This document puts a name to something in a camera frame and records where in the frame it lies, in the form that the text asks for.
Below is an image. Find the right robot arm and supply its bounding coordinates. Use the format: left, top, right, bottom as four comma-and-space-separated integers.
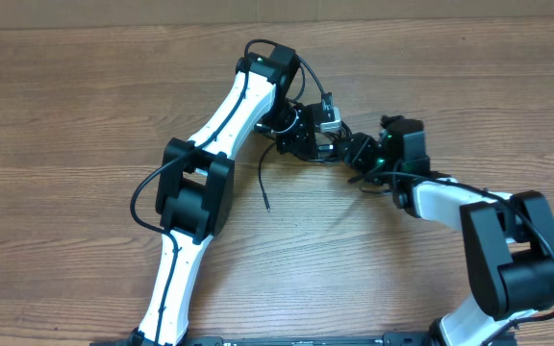
335, 115, 554, 345

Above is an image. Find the black USB cable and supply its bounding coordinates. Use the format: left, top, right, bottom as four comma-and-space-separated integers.
255, 119, 355, 164

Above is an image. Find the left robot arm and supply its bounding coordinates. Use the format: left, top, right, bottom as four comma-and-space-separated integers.
126, 43, 316, 345

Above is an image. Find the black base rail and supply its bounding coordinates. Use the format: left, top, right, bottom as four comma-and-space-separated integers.
88, 331, 518, 346

